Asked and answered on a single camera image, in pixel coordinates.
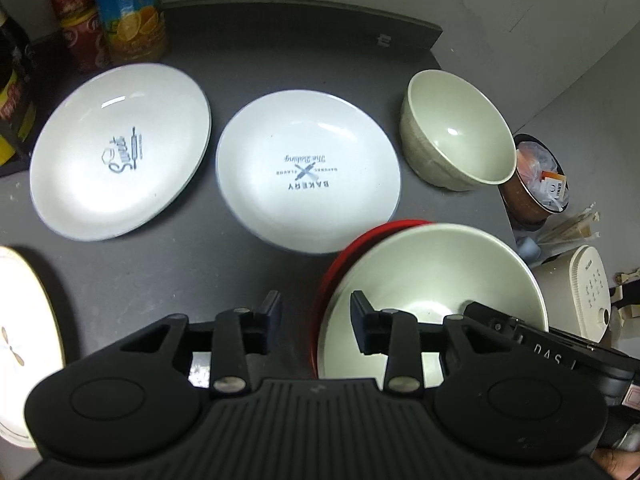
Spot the white plate rolling pin print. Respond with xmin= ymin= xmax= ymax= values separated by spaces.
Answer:
xmin=29 ymin=63 xmax=212 ymax=242

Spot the wrapped chopsticks bundle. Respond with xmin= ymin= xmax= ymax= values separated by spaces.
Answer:
xmin=537 ymin=204 xmax=601 ymax=247

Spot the white plate gold pattern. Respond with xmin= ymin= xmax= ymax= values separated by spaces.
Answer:
xmin=0 ymin=245 xmax=66 ymax=449

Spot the large cream bowl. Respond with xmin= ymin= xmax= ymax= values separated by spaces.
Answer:
xmin=317 ymin=223 xmax=549 ymax=381

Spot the white rice cooker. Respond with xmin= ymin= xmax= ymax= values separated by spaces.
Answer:
xmin=531 ymin=245 xmax=614 ymax=347

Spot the orange juice bottle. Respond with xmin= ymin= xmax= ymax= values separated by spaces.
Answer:
xmin=89 ymin=0 xmax=167 ymax=66

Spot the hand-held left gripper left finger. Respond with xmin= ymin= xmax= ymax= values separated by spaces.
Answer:
xmin=120 ymin=290 xmax=284 ymax=394

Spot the small cream bowl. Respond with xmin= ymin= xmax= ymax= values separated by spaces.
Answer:
xmin=399 ymin=69 xmax=517 ymax=192

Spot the pale blue cup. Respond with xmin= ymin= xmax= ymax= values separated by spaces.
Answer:
xmin=515 ymin=236 xmax=542 ymax=267

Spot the red plate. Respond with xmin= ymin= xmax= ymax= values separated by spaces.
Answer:
xmin=311 ymin=219 xmax=436 ymax=378

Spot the white plate crossed pins print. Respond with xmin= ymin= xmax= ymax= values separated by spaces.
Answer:
xmin=215 ymin=90 xmax=402 ymax=255

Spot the brown trash bin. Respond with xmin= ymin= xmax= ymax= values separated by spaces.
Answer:
xmin=498 ymin=133 xmax=571 ymax=231

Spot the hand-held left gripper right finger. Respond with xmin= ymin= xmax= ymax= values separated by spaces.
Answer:
xmin=350 ymin=290 xmax=506 ymax=394

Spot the person's right hand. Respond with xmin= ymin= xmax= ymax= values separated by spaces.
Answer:
xmin=592 ymin=447 xmax=640 ymax=480

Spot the dark bottle red yellow label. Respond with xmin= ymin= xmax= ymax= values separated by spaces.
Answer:
xmin=0 ymin=6 xmax=38 ymax=166

